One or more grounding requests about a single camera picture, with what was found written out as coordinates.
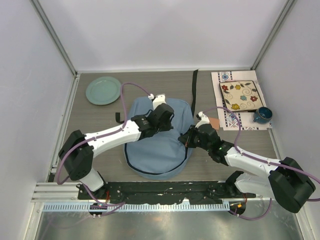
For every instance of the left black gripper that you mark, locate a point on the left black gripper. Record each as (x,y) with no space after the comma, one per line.
(168,126)

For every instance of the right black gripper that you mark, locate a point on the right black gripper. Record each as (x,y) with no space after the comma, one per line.
(186,139)

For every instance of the light blue backpack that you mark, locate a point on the light blue backpack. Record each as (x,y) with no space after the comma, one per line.
(163,156)

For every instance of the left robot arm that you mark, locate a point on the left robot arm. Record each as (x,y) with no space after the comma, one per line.
(80,149)

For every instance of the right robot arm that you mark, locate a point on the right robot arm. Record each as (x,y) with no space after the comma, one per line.
(280,180)

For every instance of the patterned white placemat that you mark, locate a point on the patterned white placemat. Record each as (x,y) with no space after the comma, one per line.
(226,120)

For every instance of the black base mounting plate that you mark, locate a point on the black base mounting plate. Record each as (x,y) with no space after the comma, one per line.
(169,192)

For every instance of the teal round plate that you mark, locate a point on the teal round plate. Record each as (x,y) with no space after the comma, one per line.
(103,90)

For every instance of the floral square plate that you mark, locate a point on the floral square plate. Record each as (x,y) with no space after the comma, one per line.
(240,96)

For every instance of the dark blue mug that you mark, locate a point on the dark blue mug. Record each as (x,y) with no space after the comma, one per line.
(262,115)

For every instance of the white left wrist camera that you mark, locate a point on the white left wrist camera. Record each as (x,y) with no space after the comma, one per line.
(157,100)

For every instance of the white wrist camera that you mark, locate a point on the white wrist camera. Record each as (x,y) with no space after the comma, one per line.
(202,119)
(157,100)

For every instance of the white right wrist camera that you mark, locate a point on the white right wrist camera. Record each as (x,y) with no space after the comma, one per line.
(202,119)

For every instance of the slotted cable duct rail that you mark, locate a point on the slotted cable duct rail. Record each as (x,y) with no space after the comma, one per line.
(185,206)

